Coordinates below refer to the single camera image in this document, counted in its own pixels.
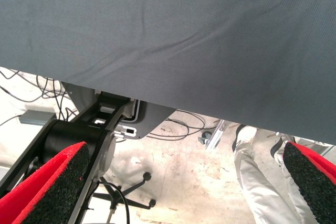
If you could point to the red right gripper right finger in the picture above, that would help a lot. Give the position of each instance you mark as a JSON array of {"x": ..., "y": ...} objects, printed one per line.
[{"x": 317, "y": 182}]

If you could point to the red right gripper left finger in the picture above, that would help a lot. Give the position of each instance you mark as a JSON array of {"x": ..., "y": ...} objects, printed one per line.
[{"x": 39, "y": 195}]

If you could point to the person leg white trousers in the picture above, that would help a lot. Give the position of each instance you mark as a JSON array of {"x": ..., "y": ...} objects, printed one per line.
[{"x": 261, "y": 182}]

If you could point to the grey power adapter box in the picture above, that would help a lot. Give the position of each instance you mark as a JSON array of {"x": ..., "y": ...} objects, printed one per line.
[{"x": 35, "y": 116}]

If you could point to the black office chair base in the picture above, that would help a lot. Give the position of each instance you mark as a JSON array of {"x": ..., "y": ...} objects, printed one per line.
[{"x": 146, "y": 176}]

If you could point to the aluminium profile bar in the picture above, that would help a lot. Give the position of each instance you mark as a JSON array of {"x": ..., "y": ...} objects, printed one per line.
[{"x": 215, "y": 136}]

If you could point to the black caster wheel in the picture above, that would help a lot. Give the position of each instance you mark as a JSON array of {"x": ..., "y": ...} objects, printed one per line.
[{"x": 204, "y": 137}]

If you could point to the dark grey table cloth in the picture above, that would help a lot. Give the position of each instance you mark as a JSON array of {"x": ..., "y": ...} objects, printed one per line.
[{"x": 157, "y": 24}]

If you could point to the black robot frame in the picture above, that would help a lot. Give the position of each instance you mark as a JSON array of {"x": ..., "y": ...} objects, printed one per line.
[{"x": 72, "y": 132}]

